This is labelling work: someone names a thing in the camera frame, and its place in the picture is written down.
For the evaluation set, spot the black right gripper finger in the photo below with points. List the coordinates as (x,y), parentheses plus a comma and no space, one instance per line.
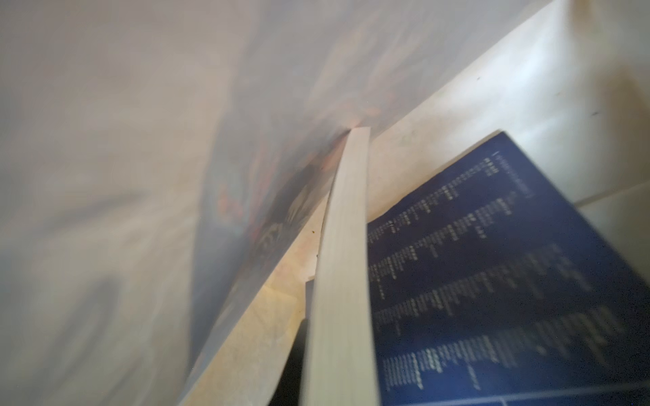
(288,390)

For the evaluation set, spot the navy thin Chinese book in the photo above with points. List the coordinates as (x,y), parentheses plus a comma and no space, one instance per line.
(488,287)

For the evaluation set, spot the cream canvas tote bag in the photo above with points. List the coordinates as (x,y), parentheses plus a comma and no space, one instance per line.
(165,165)

